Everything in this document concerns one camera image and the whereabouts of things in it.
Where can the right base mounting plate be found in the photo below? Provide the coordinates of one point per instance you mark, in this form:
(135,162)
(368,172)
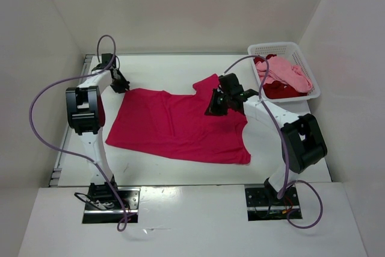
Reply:
(260,207)

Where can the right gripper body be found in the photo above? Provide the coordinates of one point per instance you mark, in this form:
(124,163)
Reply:
(228,96)

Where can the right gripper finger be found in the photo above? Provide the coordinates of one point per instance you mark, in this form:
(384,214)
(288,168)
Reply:
(216,111)
(218,100)

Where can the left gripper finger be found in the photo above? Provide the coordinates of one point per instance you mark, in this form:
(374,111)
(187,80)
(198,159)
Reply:
(119,78)
(118,88)

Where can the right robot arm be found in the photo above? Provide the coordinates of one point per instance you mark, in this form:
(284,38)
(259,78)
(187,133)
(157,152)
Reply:
(301,138)

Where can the magenta t shirt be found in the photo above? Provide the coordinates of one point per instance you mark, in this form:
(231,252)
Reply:
(175,126)

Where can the pink t shirt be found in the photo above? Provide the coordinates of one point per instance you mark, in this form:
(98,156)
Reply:
(281,70)

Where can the dark red t shirt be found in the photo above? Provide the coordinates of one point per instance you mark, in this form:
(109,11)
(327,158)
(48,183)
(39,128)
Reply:
(277,90)

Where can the base mounting plate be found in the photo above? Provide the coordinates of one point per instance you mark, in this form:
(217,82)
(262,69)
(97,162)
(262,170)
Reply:
(260,207)
(96,212)

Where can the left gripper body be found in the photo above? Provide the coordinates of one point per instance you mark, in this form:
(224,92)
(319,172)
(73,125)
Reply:
(121,83)

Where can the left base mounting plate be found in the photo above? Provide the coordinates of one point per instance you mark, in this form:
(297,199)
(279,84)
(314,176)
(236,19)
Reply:
(96,212)

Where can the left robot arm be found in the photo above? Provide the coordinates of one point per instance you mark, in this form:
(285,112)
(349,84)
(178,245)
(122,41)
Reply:
(86,116)

